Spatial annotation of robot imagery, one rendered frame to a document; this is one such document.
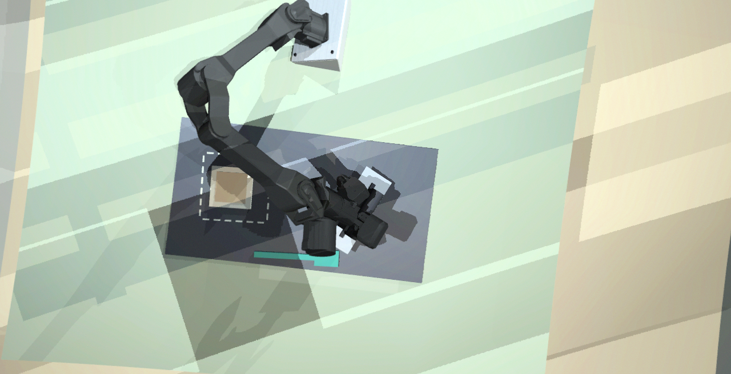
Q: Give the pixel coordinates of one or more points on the teal flat trowel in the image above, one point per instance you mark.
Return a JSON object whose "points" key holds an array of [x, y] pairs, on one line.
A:
{"points": [[331, 261]]}

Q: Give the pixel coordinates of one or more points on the white square tile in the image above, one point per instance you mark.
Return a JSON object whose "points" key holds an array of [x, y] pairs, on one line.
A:
{"points": [[230, 187]]}

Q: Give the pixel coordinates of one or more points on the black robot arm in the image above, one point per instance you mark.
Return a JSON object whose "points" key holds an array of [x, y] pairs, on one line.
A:
{"points": [[288, 189]]}

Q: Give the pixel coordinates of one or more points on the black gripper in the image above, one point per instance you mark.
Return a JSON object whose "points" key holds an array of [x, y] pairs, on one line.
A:
{"points": [[368, 228]]}

